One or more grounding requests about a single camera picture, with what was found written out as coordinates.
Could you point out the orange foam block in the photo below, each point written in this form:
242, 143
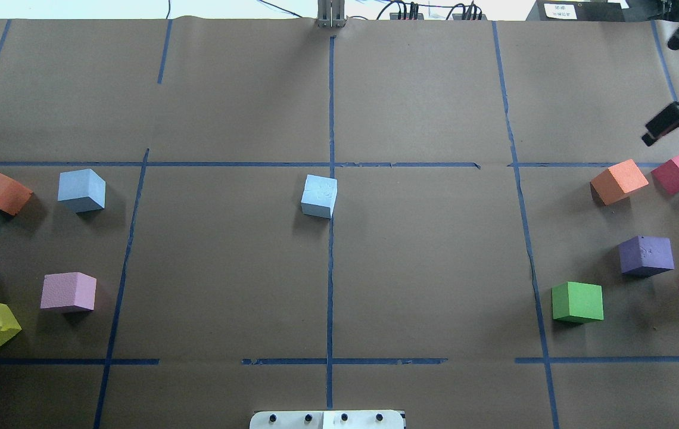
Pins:
13, 195
618, 182

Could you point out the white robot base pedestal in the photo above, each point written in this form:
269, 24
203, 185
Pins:
383, 418

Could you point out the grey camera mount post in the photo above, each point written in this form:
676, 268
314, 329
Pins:
331, 14

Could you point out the orange foam block right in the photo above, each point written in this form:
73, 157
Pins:
618, 182

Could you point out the green foam block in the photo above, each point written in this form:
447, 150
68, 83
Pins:
577, 302

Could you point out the pink foam block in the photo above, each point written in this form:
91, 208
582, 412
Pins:
68, 292

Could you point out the black box with label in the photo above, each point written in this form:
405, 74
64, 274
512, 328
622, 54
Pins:
598, 11

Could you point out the brown paper table cover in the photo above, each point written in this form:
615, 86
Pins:
463, 155

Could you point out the orange foam block left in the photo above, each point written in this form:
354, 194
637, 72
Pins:
13, 195

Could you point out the purple foam block right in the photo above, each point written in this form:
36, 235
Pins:
644, 256

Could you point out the light blue foam block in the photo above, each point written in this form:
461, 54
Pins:
319, 196

